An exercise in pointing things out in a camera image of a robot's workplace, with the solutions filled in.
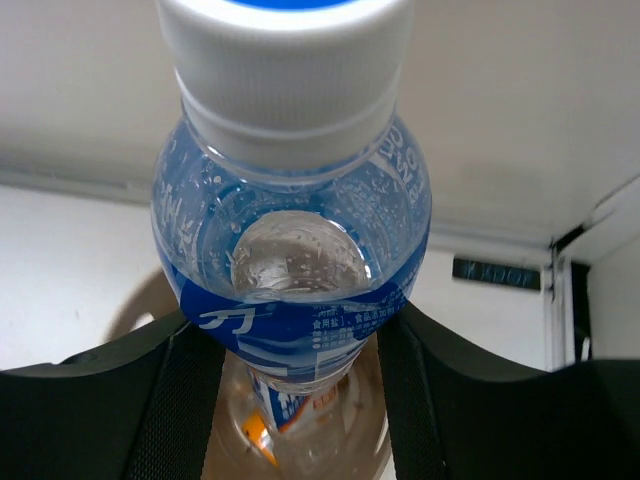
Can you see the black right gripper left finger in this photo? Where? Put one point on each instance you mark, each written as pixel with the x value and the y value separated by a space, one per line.
pixel 138 407

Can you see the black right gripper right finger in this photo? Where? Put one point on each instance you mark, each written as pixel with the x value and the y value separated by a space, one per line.
pixel 458 411

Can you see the white orange label plastic bottle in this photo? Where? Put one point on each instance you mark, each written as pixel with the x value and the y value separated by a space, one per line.
pixel 290 405

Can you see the blue label plastic bottle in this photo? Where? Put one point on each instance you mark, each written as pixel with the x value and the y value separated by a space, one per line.
pixel 291 205

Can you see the tan cylindrical bin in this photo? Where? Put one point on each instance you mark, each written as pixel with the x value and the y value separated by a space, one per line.
pixel 350 441

